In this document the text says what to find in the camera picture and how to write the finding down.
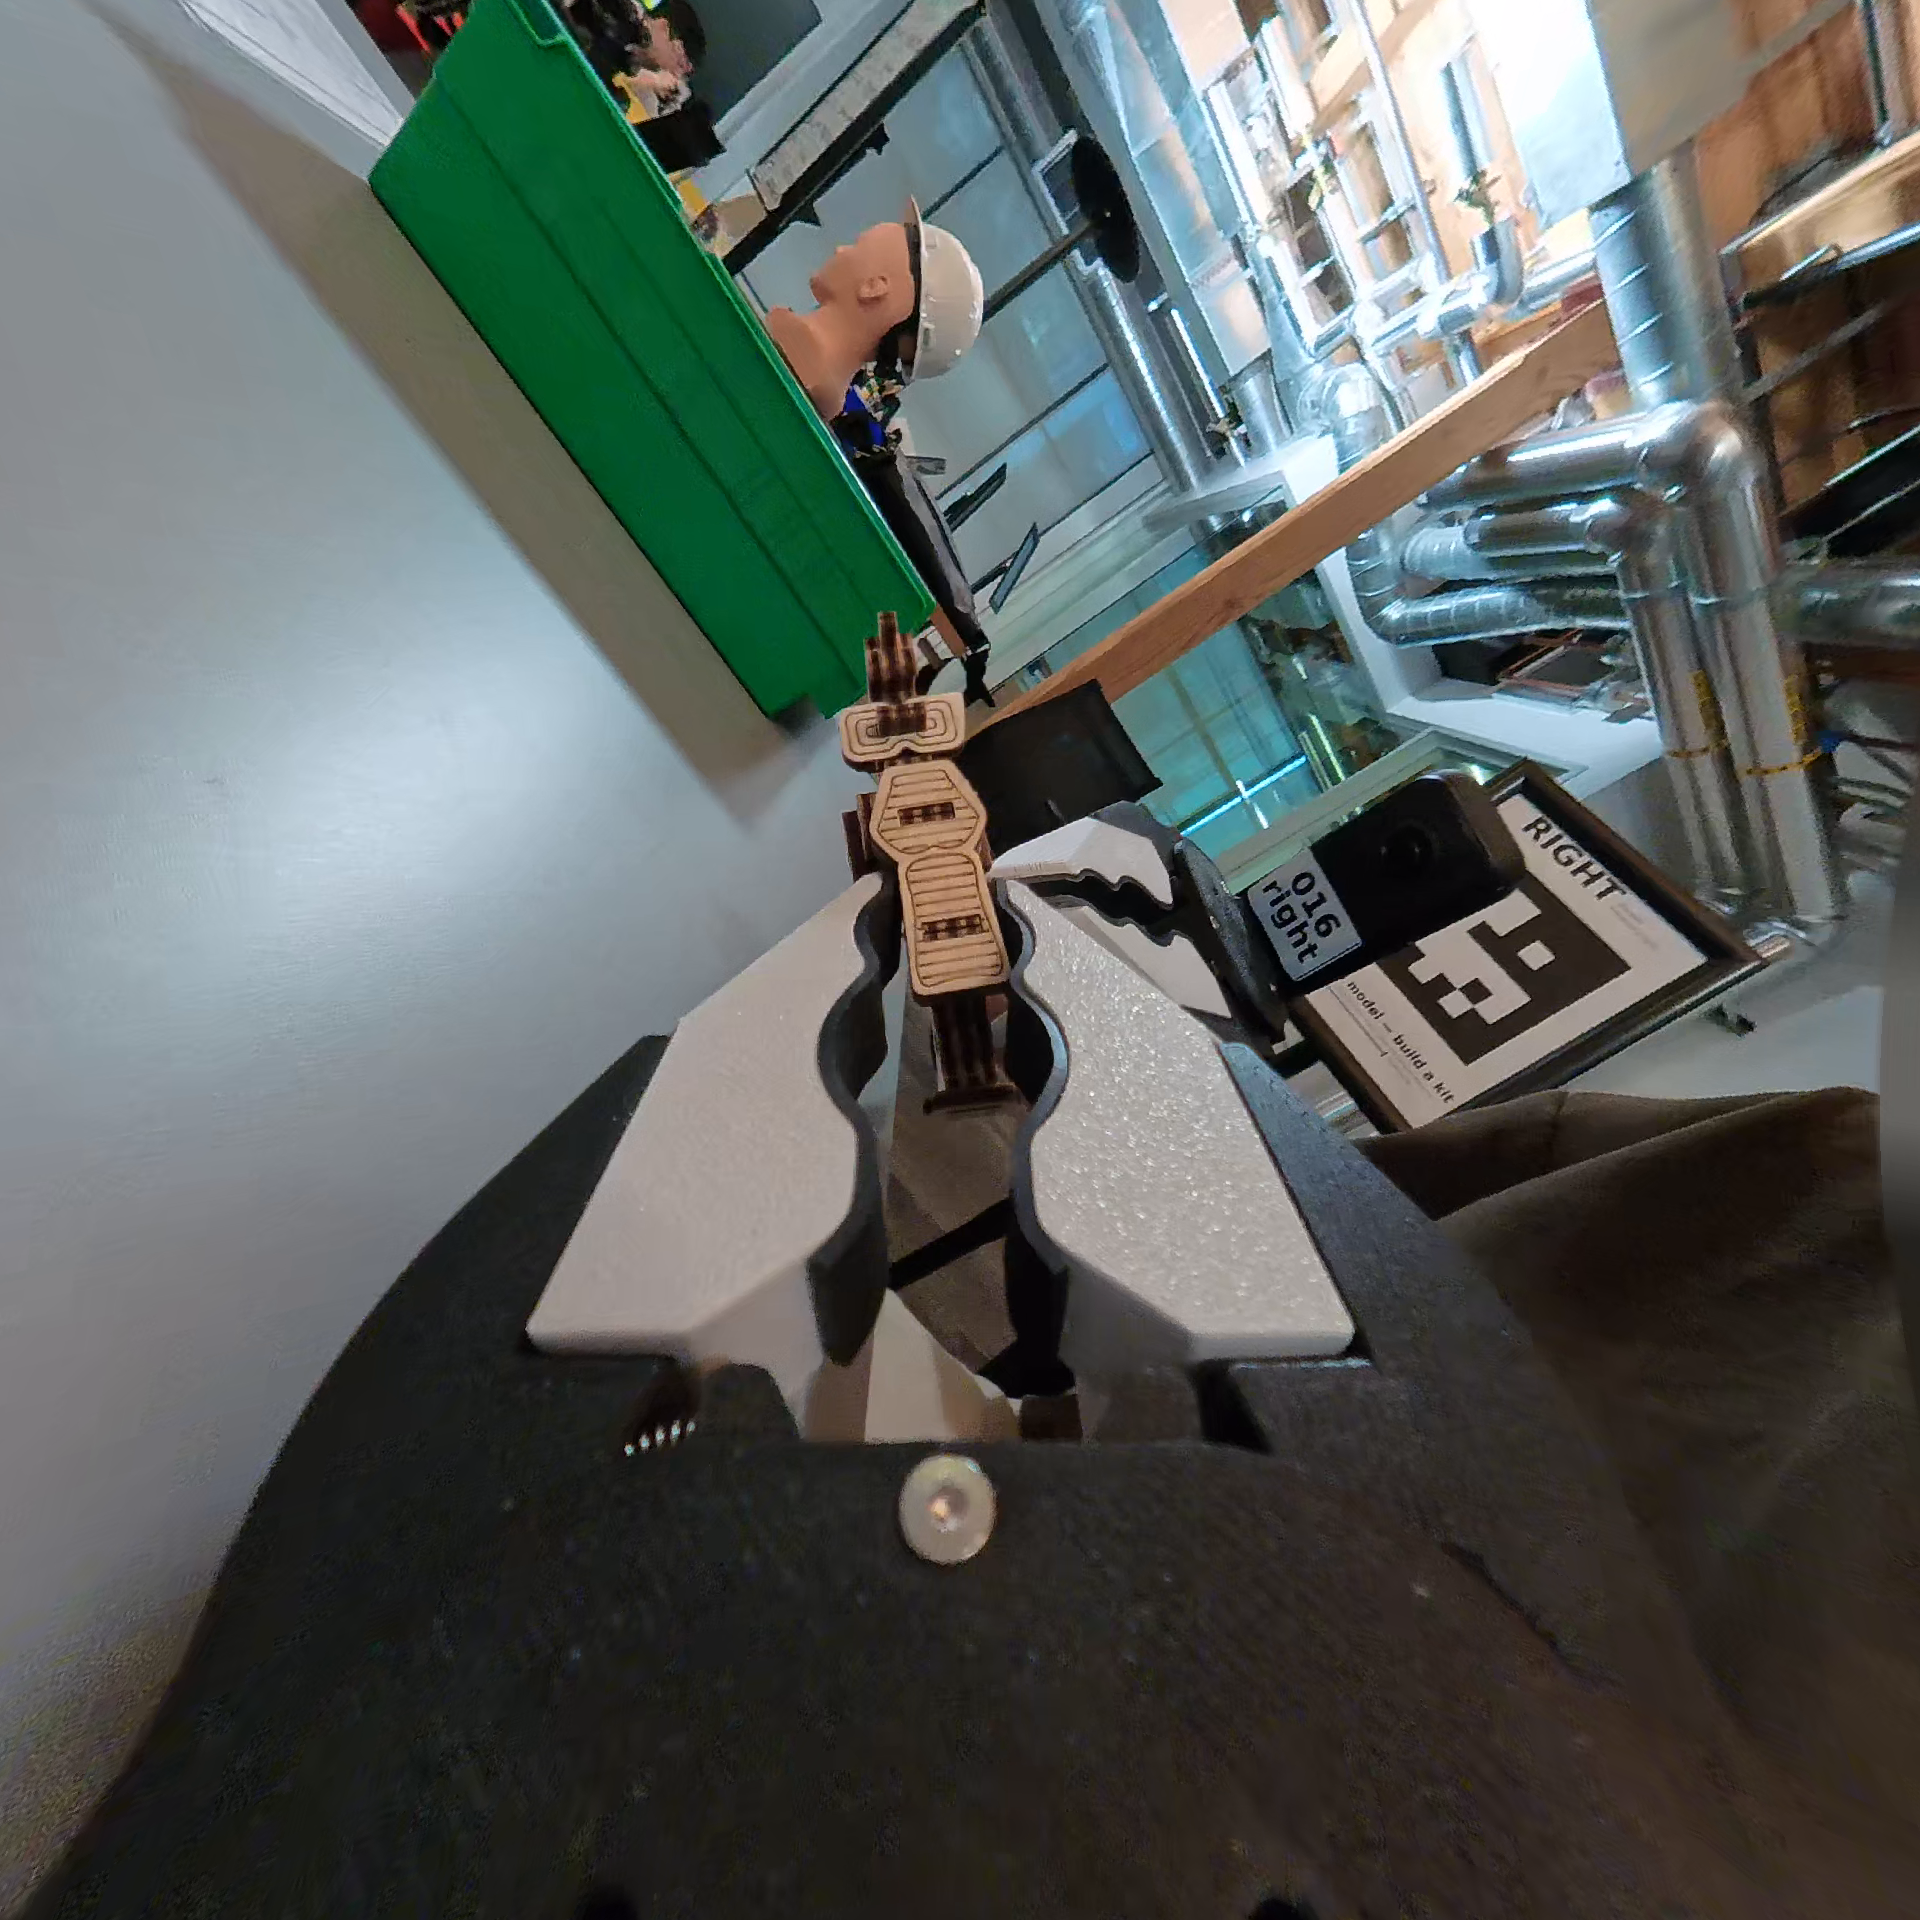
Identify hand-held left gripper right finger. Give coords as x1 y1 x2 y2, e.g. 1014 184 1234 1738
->
982 897 1357 1403

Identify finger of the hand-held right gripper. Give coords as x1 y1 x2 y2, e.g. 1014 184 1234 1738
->
990 816 1189 920
1115 917 1282 1052

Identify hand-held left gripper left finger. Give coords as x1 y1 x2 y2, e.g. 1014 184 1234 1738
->
525 868 906 1444

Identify laser-cut wooden model piece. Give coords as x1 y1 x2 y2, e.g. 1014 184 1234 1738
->
838 608 1004 1124

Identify person's right forearm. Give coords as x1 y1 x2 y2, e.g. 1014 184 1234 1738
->
1354 1081 1920 1920

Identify grey desk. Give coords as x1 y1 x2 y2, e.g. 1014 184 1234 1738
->
0 0 1052 1696

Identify black box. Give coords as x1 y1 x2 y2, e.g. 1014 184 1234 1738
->
961 677 1160 873

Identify silver ventilation ducts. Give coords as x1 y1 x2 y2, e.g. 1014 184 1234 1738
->
1342 148 1920 937

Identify wooden ceiling beam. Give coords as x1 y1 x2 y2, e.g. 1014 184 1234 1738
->
961 296 1633 739

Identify white hard hat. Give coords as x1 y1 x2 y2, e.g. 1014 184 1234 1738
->
898 194 989 385

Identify mannequin head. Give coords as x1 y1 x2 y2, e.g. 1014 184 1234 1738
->
761 220 922 415

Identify round black lamp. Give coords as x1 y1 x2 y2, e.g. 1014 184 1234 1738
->
1069 137 1145 281

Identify green plastic bin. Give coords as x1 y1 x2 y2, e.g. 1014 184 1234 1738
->
369 0 940 725

